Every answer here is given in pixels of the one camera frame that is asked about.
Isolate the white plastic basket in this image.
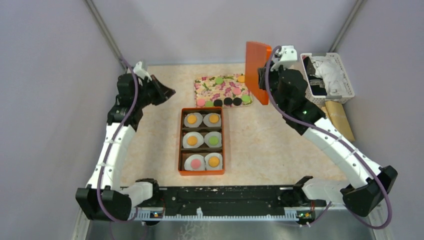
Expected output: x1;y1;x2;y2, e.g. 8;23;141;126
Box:
300;52;355;105

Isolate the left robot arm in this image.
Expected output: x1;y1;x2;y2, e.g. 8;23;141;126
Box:
75;73;176;222

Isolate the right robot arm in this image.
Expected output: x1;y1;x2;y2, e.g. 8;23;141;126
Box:
257;67;398;217

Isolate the white paper cup bottom-right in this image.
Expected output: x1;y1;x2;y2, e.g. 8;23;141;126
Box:
204;152;223;171

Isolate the white paper cup top-right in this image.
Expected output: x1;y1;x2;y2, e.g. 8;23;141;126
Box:
203;113;222;128

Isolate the pink cookie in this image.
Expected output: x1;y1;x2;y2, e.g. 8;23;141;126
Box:
232;87;242;96
196;98;206;108

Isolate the black cookie middle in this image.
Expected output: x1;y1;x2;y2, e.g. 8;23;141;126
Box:
223;97;233;106

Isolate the white cloth in basket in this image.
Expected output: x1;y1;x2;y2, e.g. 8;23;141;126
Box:
311;56;348;96

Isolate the pink cookie bottom left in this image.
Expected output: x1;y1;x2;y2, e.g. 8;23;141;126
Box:
196;98;206;108

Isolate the pink cookie right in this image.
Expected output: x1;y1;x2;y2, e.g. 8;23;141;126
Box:
232;87;242;96

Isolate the floral cookie tray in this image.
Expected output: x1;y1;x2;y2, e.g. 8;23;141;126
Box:
193;73;254;108

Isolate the green cookie top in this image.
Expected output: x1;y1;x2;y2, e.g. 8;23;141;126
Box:
214;77;224;85

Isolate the white paper cup top-left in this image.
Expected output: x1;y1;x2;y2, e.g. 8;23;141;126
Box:
183;112;203;128

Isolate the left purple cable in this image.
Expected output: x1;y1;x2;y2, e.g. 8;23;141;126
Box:
96;59;148;240

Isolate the white paper cup middle-left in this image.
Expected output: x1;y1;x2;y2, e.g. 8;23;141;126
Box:
182;132;204;149

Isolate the black cookie right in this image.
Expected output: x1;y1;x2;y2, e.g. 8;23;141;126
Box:
232;97;243;106

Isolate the black cookie left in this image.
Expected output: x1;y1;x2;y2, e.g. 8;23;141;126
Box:
213;99;223;107

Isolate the pink cookie packed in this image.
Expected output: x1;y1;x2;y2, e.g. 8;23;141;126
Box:
190;158;202;169

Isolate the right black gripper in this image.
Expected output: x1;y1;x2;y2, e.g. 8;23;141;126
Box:
257;60;289;112

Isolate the white paper cup middle-right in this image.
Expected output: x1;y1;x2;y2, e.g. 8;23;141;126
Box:
204;131;223;148

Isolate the orange cookie box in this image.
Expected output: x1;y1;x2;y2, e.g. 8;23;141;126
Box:
177;107;226;176

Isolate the white paper cup bottom-left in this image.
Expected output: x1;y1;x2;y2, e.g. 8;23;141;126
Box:
183;154;206;171

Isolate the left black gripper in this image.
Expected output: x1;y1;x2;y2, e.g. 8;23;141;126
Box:
135;73;176;108

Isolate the yellow cookie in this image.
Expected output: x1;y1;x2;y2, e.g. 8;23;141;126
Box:
237;75;246;83
187;114;198;125
208;156;221;168
186;135;198;146
208;114;220;124

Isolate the black item in basket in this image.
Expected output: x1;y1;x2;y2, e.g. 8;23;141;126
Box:
303;56;327;96

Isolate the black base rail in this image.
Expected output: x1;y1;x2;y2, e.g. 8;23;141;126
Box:
138;185;327;217

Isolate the green cookie right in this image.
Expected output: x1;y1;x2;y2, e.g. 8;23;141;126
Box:
241;94;251;104

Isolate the green cookie packed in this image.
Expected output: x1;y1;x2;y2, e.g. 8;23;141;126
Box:
208;136;220;146

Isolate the green cookie bottom left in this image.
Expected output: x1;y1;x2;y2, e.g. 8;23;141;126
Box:
204;100;214;108

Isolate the green cookie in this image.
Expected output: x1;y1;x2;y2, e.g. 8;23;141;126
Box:
214;77;224;85
241;94;251;104
204;100;214;108

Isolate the black cookie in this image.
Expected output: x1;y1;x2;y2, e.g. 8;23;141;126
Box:
223;97;233;106
232;97;243;106
213;99;223;107

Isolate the orange box lid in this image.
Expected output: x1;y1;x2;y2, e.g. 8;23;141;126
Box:
245;41;272;106

